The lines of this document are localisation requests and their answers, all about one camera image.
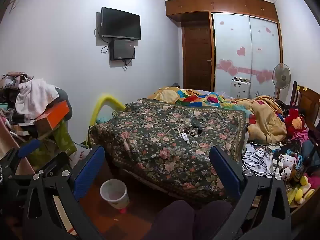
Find green leaf print bag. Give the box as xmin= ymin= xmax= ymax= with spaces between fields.
xmin=51 ymin=122 xmax=77 ymax=155
xmin=30 ymin=142 xmax=65 ymax=172

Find person's right leg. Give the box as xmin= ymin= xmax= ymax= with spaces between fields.
xmin=194 ymin=200 xmax=233 ymax=240

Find yellow plush toy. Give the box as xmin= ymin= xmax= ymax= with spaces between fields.
xmin=287 ymin=176 xmax=315 ymax=205

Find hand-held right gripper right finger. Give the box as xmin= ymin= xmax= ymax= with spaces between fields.
xmin=209 ymin=145 xmax=292 ymax=240

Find tangled cables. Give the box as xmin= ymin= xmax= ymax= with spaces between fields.
xmin=242 ymin=142 xmax=283 ymax=177

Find person's left leg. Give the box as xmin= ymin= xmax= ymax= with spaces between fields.
xmin=145 ymin=200 xmax=196 ymax=240

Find standing fan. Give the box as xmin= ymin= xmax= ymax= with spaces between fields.
xmin=272 ymin=63 xmax=292 ymax=101

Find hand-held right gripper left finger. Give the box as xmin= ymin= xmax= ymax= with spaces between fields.
xmin=22 ymin=145 xmax=110 ymax=240

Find dark floral blanket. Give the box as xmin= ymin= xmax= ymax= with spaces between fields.
xmin=88 ymin=98 xmax=248 ymax=202

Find large black television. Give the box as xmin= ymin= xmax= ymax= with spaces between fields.
xmin=98 ymin=7 xmax=142 ymax=41

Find patterned cloth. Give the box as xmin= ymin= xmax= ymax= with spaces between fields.
xmin=0 ymin=71 xmax=34 ymax=90

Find grey cushion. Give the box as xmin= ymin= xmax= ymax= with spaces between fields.
xmin=54 ymin=87 xmax=73 ymax=125

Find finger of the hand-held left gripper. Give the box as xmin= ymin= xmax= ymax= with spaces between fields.
xmin=40 ymin=159 xmax=68 ymax=177
xmin=4 ymin=139 xmax=41 ymax=178

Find white appliance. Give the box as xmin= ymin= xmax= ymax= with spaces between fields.
xmin=230 ymin=78 xmax=251 ymax=99

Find red plush toy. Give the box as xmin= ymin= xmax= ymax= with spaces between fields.
xmin=285 ymin=108 xmax=307 ymax=134

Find small black monitor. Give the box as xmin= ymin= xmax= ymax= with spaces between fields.
xmin=109 ymin=39 xmax=136 ymax=61

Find white waste bin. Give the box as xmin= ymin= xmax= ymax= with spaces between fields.
xmin=100 ymin=179 xmax=130 ymax=210

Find brown wooden door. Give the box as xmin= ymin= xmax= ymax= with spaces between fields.
xmin=182 ymin=21 xmax=215 ymax=92

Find person's leg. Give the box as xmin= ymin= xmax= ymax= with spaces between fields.
xmin=145 ymin=200 xmax=196 ymax=240
xmin=194 ymin=200 xmax=233 ymax=240

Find white plush toy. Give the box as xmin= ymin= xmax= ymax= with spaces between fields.
xmin=279 ymin=154 xmax=298 ymax=180

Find wooden headboard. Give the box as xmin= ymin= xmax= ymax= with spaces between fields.
xmin=291 ymin=81 xmax=320 ymax=135

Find wooden wardrobe with sliding doors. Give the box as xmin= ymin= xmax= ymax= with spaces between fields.
xmin=165 ymin=0 xmax=283 ymax=93

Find white plastic bag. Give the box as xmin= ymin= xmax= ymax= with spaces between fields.
xmin=69 ymin=147 xmax=93 ymax=170

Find white cloth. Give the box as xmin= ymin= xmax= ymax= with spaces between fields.
xmin=15 ymin=78 xmax=60 ymax=119

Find orange box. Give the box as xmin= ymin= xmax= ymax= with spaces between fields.
xmin=34 ymin=100 xmax=70 ymax=135

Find yellow cartoon print quilt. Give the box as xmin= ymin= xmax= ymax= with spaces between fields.
xmin=147 ymin=86 xmax=287 ymax=145

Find yellow foam tube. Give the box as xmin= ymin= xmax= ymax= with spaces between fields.
xmin=89 ymin=94 xmax=126 ymax=127

